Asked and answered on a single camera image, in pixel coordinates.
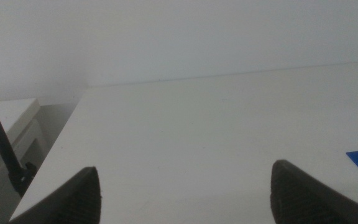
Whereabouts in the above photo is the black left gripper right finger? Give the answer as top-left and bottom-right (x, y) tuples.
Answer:
(270, 159), (358, 224)

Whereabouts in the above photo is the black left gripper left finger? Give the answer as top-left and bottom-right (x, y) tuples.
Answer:
(9, 166), (103, 224)

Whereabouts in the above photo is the black table clamp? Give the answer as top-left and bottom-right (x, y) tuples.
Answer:
(7, 161), (39, 198)

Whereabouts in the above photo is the white side cabinet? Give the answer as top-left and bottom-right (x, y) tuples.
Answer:
(0, 98), (48, 224)

